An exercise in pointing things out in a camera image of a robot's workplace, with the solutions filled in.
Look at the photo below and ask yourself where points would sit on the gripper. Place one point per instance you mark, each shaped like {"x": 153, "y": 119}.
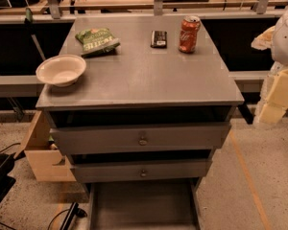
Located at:
{"x": 286, "y": 38}

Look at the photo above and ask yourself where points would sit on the green jalapeno chip bag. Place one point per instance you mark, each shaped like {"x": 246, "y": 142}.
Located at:
{"x": 97, "y": 41}

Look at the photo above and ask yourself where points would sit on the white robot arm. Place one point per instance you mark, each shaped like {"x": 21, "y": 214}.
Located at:
{"x": 279, "y": 49}

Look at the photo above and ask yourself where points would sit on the grey top drawer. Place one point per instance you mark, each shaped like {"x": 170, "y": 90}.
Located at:
{"x": 114, "y": 139}

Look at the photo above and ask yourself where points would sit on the grey drawer cabinet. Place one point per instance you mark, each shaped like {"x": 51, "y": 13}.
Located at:
{"x": 138, "y": 85}

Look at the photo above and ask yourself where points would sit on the grey open bottom drawer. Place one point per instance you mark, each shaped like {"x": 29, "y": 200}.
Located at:
{"x": 144, "y": 205}

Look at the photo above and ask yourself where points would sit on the grey middle drawer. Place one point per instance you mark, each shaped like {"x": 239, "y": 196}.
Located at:
{"x": 145, "y": 170}

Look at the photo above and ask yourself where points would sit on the orange soda can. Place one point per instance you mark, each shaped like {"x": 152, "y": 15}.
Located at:
{"x": 189, "y": 28}

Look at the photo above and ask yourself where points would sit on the black snack bar packet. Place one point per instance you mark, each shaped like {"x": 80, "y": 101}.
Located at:
{"x": 159, "y": 39}

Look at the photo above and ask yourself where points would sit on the white paper bowl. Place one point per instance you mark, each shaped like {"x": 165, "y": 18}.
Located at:
{"x": 61, "y": 71}

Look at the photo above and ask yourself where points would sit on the black power strip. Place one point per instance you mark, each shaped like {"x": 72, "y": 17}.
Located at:
{"x": 74, "y": 211}

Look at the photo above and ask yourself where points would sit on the wooden box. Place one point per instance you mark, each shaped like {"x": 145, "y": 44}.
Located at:
{"x": 44, "y": 158}

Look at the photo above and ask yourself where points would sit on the black equipment case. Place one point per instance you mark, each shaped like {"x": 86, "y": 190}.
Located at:
{"x": 0, "y": 179}

